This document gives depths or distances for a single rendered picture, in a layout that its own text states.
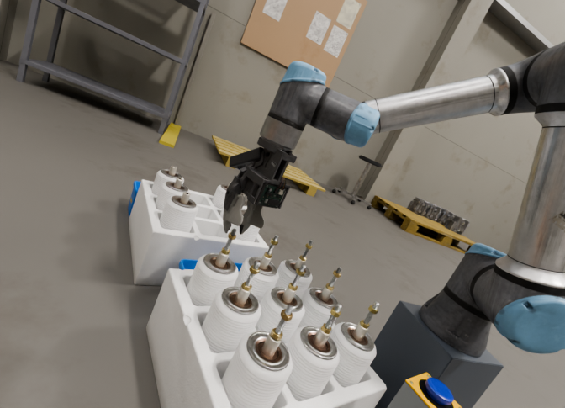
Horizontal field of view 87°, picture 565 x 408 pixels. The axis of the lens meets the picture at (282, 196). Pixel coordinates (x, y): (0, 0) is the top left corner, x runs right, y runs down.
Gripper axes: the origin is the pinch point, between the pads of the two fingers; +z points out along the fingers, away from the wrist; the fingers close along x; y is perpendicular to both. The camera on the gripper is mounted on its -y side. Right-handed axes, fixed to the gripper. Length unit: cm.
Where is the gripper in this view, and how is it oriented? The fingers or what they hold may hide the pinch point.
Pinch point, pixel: (234, 225)
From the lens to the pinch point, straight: 65.5
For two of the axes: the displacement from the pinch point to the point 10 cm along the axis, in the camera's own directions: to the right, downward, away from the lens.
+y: 5.7, 4.4, -6.9
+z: -4.1, 8.8, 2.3
